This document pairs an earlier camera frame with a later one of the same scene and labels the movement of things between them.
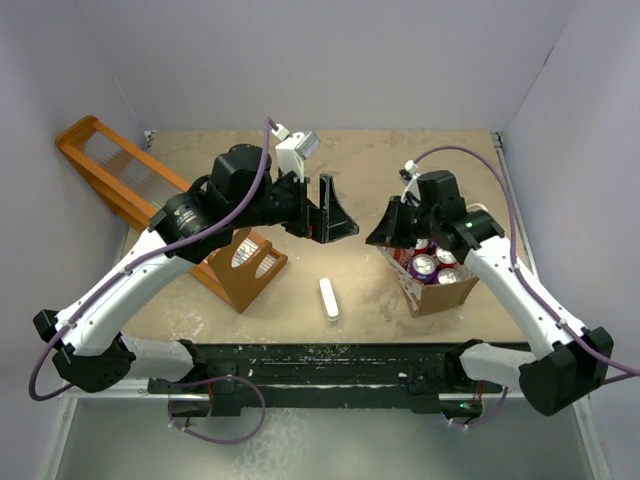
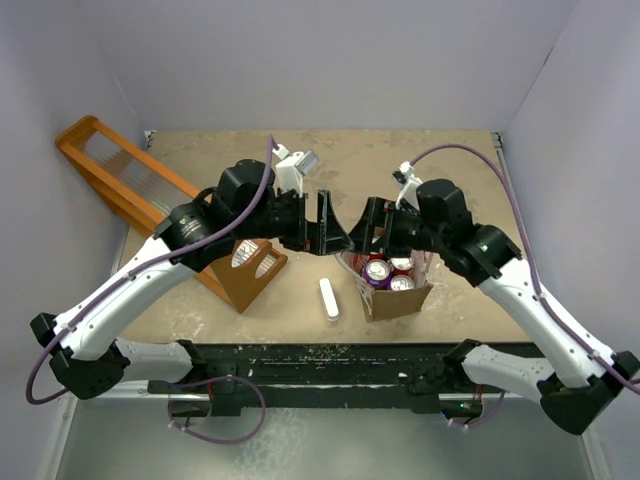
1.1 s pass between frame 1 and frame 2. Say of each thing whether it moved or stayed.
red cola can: moved
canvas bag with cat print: moved
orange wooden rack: stayed
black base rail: stayed
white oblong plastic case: stayed
